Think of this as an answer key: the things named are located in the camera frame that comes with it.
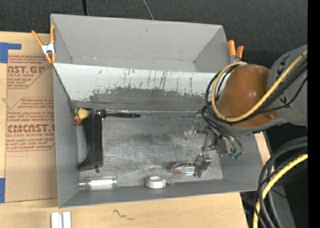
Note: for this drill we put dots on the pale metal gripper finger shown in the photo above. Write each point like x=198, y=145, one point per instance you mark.
x=197, y=129
x=201, y=165

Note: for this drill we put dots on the clear glass thing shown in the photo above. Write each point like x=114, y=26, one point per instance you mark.
x=181, y=169

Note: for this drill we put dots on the white tape roll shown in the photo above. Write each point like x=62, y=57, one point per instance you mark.
x=155, y=182

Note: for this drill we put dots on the grey metal bin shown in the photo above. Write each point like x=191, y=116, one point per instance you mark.
x=150, y=141

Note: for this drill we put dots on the black pen-shaped tool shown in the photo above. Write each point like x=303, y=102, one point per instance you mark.
x=122, y=115

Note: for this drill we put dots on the dark green flat block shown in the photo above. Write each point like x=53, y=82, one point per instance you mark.
x=93, y=141

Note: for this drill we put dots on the shiny metal cylinder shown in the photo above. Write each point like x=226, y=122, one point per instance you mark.
x=97, y=183

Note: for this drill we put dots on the yellow toy fruit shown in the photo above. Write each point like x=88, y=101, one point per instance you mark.
x=82, y=113

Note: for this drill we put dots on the small orange-red toy piece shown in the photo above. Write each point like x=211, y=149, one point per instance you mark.
x=77, y=121

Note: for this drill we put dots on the brown cardboard board, red print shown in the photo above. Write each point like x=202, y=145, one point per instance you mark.
x=27, y=162

